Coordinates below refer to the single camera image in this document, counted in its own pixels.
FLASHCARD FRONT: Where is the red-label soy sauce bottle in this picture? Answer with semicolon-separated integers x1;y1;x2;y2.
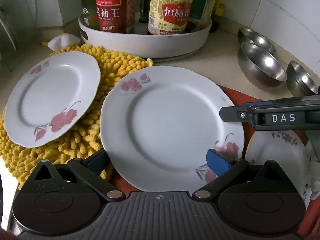
95;0;136;34

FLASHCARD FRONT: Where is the green glass bottle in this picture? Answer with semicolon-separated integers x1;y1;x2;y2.
81;0;99;30

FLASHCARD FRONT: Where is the steel bowl back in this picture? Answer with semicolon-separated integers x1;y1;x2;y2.
237;27;276;55

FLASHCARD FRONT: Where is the small white rose plate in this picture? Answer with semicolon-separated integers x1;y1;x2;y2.
4;51;100;148

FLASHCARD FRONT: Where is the steel bowl front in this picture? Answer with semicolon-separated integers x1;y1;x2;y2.
238;42;287;89

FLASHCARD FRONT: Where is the purple-label clear bottle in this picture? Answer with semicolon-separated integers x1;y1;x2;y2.
187;0;215;32

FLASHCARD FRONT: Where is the steel bowl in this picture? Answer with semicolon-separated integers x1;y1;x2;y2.
238;42;287;89
286;61;318;97
237;27;276;55

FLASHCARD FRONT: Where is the red cloth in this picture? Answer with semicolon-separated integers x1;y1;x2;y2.
109;86;319;239

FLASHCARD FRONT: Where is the white rotating condiment tray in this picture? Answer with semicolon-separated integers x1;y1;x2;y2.
78;17;212;62

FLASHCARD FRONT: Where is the yellow chenille mat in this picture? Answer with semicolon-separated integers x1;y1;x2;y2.
1;44;153;189

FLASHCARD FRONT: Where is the white floral-rim plate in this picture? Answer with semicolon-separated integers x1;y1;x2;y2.
245;131;311;206

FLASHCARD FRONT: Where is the large white rose plate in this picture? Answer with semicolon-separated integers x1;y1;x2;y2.
100;66;245;192

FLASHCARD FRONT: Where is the yellow-green sesame oil bottle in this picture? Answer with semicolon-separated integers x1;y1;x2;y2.
210;0;226;33

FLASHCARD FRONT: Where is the steel pepper grinder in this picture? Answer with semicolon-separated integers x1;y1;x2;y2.
139;0;151;23

